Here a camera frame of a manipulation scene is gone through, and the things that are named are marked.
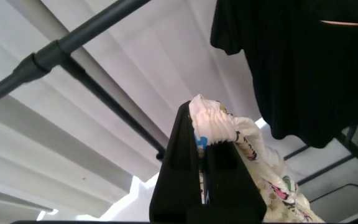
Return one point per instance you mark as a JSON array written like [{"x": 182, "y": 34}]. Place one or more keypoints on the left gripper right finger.
[{"x": 232, "y": 193}]

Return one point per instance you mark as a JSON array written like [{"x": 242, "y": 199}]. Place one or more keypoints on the pink clothes hanger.
[{"x": 340, "y": 23}]

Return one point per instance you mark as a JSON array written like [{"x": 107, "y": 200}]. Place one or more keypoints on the black garment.
[{"x": 306, "y": 77}]

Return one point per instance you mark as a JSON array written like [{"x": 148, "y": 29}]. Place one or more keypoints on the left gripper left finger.
[{"x": 176, "y": 186}]

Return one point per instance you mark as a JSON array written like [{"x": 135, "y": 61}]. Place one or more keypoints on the black clothes rack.
[{"x": 82, "y": 31}]

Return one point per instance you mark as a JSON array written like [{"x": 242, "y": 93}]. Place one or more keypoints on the cream printed garment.
[{"x": 216, "y": 124}]

